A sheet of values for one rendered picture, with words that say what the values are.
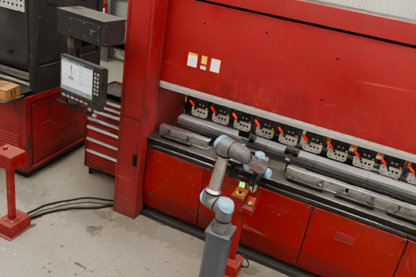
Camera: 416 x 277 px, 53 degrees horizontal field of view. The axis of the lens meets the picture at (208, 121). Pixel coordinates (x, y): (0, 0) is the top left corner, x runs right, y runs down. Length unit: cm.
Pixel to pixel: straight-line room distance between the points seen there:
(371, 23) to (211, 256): 196
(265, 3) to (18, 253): 284
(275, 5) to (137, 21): 110
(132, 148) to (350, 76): 198
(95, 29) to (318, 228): 236
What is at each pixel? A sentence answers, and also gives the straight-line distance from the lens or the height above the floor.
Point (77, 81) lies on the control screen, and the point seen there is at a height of 143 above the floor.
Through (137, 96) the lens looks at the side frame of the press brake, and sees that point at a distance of 365.
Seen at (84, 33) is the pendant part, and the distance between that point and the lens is 334.
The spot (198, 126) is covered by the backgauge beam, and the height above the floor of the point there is 96.
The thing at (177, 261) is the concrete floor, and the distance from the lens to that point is 385.
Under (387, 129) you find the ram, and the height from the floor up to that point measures 153.
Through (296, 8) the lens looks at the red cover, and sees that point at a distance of 320.
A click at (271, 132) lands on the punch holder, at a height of 124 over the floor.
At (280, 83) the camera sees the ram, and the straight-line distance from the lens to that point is 333.
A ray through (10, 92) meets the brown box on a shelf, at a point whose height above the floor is 107.
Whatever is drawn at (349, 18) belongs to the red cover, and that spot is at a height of 224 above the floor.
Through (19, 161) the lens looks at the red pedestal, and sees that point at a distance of 372.
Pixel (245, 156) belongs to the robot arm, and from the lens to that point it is 273.
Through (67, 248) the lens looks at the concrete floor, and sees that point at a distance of 394.
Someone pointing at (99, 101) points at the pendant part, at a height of 134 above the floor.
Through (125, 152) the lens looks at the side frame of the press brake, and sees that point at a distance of 393.
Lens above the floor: 260
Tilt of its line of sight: 23 degrees down
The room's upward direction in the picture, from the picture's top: 9 degrees clockwise
